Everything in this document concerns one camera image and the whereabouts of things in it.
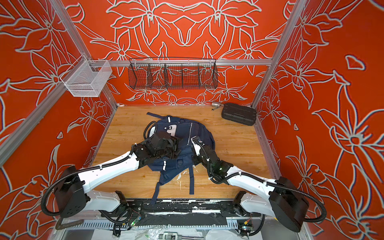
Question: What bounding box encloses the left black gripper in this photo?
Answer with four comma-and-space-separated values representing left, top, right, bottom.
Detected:
156, 133, 185, 159

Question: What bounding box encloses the navy blue backpack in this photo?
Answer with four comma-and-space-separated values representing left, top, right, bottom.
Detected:
147, 112, 216, 205

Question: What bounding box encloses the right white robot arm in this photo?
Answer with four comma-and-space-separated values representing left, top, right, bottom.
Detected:
191, 137, 327, 233

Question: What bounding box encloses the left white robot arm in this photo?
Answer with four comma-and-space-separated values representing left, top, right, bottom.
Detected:
41, 132, 180, 218

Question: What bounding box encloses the black hard plastic case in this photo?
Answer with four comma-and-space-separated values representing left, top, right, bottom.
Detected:
222, 103, 257, 126

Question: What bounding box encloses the black wire wall basket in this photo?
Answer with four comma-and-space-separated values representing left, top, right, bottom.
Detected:
128, 58, 219, 90

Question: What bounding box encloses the white wire wall basket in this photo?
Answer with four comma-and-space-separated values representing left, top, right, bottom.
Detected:
60, 55, 112, 98

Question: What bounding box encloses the rusty metal bracket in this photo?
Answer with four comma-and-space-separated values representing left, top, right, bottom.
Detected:
55, 218, 84, 231

